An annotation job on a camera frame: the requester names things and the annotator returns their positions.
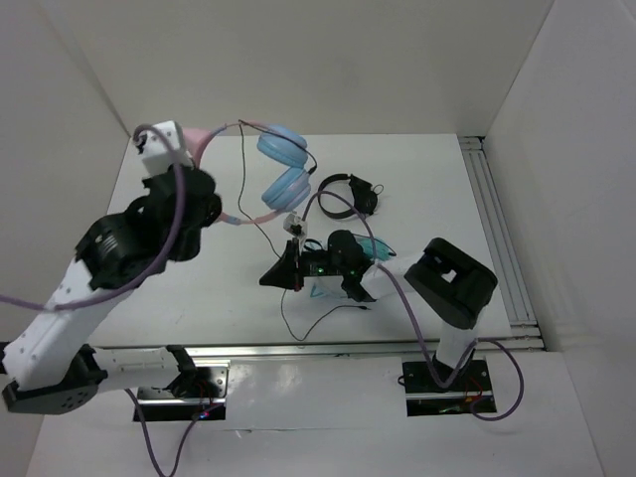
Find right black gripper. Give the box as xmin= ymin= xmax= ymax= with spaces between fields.
xmin=260 ymin=237 xmax=348 ymax=291

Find black headphones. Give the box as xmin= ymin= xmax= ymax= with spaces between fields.
xmin=318 ymin=173 xmax=385 ymax=221

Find pink blue cat-ear headphones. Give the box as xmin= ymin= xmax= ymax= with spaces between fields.
xmin=181 ymin=120 xmax=315 ymax=228

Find aluminium side rail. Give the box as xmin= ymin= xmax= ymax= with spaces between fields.
xmin=458 ymin=136 xmax=538 ymax=331

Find aluminium table edge rail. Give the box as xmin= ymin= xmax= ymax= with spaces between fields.
xmin=93 ymin=337 xmax=543 ymax=367

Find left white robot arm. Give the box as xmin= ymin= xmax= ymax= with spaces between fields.
xmin=1 ymin=167 xmax=222 ymax=415

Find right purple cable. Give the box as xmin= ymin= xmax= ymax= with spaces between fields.
xmin=302 ymin=192 xmax=526 ymax=422

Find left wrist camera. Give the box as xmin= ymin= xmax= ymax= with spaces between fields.
xmin=132 ymin=120 xmax=194 ymax=177

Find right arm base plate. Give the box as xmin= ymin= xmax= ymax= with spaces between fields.
xmin=397 ymin=360 xmax=497 ymax=417

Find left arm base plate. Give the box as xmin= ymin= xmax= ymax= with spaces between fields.
xmin=136 ymin=361 xmax=230 ymax=422

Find black headphone audio cable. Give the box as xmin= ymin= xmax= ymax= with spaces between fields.
xmin=236 ymin=118 xmax=370 ymax=342

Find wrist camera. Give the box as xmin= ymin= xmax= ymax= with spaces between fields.
xmin=132 ymin=120 xmax=194 ymax=177
xmin=283 ymin=212 xmax=307 ymax=240

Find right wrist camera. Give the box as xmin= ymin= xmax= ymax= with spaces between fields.
xmin=283 ymin=212 xmax=307 ymax=240

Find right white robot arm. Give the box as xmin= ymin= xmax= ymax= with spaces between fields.
xmin=259 ymin=230 xmax=498 ymax=390

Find white teal cat-ear headphones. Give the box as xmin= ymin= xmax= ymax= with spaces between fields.
xmin=309 ymin=234 xmax=397 ymax=299

